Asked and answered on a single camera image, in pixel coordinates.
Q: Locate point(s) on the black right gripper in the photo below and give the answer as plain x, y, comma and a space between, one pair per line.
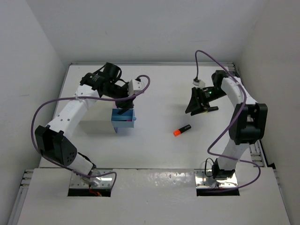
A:
195, 107

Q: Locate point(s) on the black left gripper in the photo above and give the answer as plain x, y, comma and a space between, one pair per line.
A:
124, 103

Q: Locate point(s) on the light blue drawer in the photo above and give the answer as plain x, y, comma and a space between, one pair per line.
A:
119, 121

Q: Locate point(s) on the white drawer cabinet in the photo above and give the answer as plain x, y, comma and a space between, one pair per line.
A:
97, 120

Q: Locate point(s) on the orange black highlighter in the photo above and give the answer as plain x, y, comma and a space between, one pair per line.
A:
181, 130

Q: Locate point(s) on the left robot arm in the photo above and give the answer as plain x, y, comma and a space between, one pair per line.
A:
53, 140

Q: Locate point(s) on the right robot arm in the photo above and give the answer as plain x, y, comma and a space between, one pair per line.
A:
247, 124

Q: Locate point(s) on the yellow black highlighter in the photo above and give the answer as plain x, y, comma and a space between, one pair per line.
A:
211, 109

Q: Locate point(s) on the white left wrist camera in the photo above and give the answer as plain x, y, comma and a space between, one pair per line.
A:
134, 87

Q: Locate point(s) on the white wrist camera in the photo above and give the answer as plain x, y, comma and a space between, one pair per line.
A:
199, 83
134, 87

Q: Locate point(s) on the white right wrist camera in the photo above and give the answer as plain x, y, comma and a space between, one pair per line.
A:
199, 83

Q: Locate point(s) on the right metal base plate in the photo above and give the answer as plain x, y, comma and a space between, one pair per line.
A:
204, 180

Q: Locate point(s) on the metal base plate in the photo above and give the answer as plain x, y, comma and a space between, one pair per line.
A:
102, 179
204, 180

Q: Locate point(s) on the aluminium frame rail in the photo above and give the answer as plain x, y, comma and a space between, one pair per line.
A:
256, 150

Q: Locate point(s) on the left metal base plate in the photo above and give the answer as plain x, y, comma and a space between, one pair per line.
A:
102, 179

